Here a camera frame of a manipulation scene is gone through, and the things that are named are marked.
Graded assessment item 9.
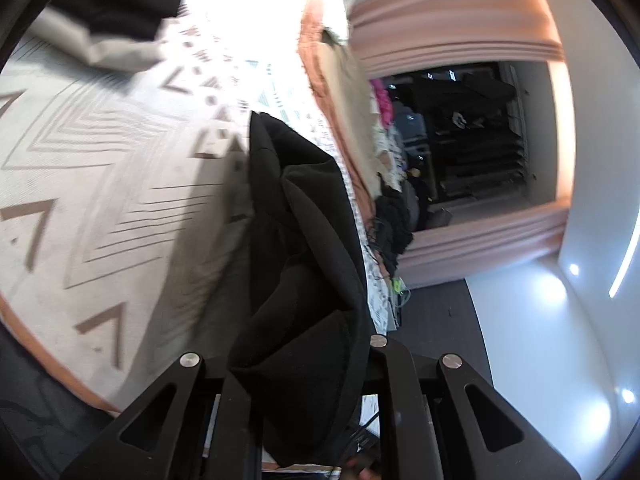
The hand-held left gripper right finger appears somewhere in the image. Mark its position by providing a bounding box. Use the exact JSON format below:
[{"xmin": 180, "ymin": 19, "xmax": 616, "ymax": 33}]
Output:
[{"xmin": 350, "ymin": 334, "xmax": 581, "ymax": 480}]

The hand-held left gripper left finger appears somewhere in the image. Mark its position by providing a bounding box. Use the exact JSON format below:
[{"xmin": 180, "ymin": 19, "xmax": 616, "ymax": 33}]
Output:
[{"xmin": 60, "ymin": 352, "xmax": 263, "ymax": 480}]

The black shirt with yellow print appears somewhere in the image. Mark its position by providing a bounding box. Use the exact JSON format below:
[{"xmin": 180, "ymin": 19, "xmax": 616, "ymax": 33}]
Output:
[{"xmin": 227, "ymin": 110, "xmax": 383, "ymax": 468}]

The pile of black clothes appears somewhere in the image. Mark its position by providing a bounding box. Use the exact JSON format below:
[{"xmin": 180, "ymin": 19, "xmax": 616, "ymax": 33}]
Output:
[{"xmin": 372, "ymin": 187, "xmax": 416, "ymax": 273}]

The white bedside box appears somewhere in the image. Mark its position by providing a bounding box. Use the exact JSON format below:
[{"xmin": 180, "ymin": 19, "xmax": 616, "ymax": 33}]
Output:
[{"xmin": 387, "ymin": 275, "xmax": 413, "ymax": 332}]

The pink curtain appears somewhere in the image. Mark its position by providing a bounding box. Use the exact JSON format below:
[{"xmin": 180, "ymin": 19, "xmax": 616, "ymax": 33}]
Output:
[
  {"xmin": 350, "ymin": 0, "xmax": 566, "ymax": 77},
  {"xmin": 395, "ymin": 200, "xmax": 572, "ymax": 289}
]

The white printed bedding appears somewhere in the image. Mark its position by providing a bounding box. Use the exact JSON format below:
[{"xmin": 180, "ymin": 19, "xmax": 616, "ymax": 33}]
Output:
[{"xmin": 374, "ymin": 115, "xmax": 416, "ymax": 191}]

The white patterned bed blanket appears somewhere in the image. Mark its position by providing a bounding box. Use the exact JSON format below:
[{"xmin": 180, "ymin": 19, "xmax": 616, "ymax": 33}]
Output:
[{"xmin": 0, "ymin": 0, "xmax": 393, "ymax": 413}]

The tan blanket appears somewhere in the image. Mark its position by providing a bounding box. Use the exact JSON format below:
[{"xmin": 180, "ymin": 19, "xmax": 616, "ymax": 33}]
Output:
[{"xmin": 320, "ymin": 30, "xmax": 398, "ymax": 193}]

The bright pink cloth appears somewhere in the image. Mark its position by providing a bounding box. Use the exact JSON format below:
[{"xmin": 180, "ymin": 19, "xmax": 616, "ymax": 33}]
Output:
[{"xmin": 371, "ymin": 80, "xmax": 396, "ymax": 128}]

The salmon quilt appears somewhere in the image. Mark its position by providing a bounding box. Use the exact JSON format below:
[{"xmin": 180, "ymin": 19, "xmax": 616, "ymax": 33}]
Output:
[{"xmin": 297, "ymin": 0, "xmax": 383, "ymax": 201}]

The beige cloth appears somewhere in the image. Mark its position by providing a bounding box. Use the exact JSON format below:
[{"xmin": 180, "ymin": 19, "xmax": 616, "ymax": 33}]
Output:
[{"xmin": 27, "ymin": 7, "xmax": 168, "ymax": 73}]

